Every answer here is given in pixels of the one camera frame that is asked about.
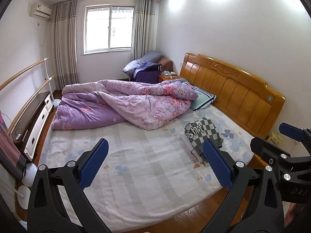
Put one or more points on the brown armchair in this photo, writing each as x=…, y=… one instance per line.
x=167, y=64

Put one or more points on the dark purple blanket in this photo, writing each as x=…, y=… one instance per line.
x=147, y=75

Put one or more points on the remote control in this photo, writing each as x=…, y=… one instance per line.
x=17, y=137

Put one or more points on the dark top white cabinet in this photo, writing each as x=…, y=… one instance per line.
x=34, y=116

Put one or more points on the wooden ballet barre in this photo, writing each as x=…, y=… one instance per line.
x=29, y=93

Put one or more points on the wooden headboard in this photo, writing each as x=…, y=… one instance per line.
x=233, y=89

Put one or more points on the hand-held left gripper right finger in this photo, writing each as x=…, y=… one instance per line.
x=217, y=165

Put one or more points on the wooden nightstand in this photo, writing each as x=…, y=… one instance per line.
x=167, y=78

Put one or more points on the bed with floral sheet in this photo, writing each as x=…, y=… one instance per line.
x=136, y=155

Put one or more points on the blue grey pillow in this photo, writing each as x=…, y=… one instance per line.
x=143, y=59

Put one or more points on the white air conditioner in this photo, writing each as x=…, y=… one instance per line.
x=40, y=11

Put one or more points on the person's right forearm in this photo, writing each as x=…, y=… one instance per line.
x=291, y=214

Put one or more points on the white folded clothes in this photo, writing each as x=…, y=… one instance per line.
x=192, y=148

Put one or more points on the purple floral quilt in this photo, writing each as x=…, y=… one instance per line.
x=97, y=109

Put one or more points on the pink towel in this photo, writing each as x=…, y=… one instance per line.
x=8, y=140

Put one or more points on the blue striped pillow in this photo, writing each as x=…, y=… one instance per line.
x=203, y=99

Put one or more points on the grey beige curtain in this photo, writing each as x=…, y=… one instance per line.
x=64, y=43
x=145, y=29

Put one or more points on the grey white checkered cardigan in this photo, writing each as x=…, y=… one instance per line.
x=206, y=128

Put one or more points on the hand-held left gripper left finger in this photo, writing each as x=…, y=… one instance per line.
x=93, y=165

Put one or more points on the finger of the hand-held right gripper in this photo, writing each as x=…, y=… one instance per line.
x=264, y=150
x=291, y=129

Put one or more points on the yellow packet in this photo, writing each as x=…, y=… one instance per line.
x=275, y=139

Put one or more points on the white standing fan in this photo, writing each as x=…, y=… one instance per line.
x=23, y=196

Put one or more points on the window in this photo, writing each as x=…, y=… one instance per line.
x=109, y=28

